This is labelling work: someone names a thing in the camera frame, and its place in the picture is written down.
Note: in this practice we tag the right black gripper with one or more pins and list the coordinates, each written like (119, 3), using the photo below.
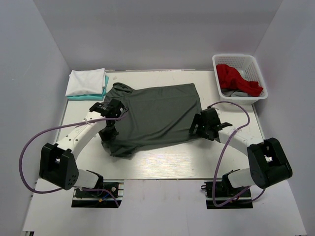
(200, 126)

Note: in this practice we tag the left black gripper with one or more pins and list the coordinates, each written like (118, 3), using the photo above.
(108, 135)

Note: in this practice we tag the dark grey t shirt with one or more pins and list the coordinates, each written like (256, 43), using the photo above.
(157, 117)

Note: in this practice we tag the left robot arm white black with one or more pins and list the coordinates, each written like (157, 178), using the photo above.
(58, 161)

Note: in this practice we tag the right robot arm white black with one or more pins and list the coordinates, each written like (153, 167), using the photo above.
(268, 164)

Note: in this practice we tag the folded teal t shirt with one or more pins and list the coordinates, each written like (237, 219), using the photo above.
(91, 97)

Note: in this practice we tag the grey t shirt in basket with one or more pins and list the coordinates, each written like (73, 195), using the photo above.
(233, 93)

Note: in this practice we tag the red t shirt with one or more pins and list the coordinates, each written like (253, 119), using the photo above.
(230, 79)

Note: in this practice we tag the folded white t shirt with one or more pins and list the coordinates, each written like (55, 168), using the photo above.
(86, 82)

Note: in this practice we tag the white plastic basket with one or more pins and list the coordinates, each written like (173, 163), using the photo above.
(248, 68)

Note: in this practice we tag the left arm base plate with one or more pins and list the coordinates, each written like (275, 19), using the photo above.
(110, 196)

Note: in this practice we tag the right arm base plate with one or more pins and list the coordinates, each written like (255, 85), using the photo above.
(223, 193)

